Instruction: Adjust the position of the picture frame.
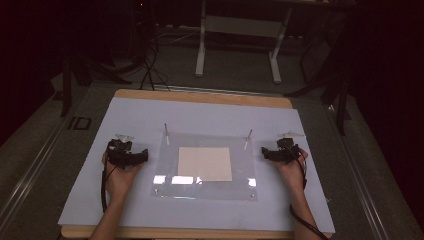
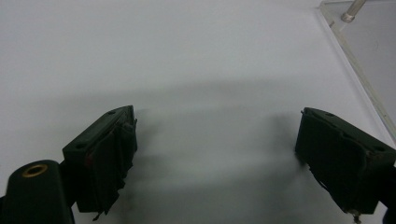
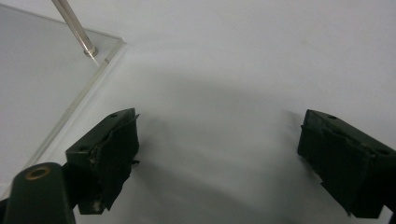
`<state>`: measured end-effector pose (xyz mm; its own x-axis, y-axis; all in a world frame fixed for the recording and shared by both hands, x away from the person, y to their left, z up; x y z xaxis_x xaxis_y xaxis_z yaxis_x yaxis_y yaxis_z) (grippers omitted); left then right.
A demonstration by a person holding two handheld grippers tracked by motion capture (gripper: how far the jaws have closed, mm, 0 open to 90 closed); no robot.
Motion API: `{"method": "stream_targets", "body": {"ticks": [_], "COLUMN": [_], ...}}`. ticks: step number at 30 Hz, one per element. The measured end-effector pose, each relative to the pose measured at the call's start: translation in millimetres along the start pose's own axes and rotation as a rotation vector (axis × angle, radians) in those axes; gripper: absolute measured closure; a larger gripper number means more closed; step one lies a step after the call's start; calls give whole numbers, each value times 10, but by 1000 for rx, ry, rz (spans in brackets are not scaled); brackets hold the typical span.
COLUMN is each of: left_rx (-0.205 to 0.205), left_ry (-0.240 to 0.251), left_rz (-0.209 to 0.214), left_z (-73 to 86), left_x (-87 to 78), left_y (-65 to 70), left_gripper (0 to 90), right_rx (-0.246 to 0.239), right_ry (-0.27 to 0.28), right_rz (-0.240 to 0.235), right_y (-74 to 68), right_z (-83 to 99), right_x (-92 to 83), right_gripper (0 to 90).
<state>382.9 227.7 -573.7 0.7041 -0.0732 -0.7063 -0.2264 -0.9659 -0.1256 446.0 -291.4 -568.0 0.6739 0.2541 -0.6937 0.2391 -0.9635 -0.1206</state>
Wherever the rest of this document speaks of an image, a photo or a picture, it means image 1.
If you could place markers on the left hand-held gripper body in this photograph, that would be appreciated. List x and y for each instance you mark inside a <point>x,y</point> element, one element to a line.
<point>118,155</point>

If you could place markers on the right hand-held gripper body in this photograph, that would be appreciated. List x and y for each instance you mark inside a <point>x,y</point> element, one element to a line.
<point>285,151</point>

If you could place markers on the photo print sheet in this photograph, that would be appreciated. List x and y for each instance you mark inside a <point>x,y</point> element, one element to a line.
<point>205,165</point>

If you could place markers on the clear acrylic photo frame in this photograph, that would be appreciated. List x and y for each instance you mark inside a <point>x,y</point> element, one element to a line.
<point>203,190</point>

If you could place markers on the person's right hand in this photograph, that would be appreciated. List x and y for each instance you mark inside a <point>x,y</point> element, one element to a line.
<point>291,175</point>

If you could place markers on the person's left hand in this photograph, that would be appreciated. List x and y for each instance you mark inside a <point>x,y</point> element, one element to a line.
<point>121,180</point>

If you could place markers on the black floor plate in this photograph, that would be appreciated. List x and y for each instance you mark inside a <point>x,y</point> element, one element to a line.
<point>79,123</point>

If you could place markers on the white table mat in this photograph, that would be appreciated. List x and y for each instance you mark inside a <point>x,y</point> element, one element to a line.
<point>206,116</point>

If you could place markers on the black metal stand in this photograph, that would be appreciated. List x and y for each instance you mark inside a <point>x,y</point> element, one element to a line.
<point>340,100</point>

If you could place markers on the metal floor rail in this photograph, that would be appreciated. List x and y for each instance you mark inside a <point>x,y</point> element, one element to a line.
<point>30,173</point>
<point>216,90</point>
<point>358,180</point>

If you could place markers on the white metal desk frame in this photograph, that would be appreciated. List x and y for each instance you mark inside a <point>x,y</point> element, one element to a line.
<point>240,26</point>

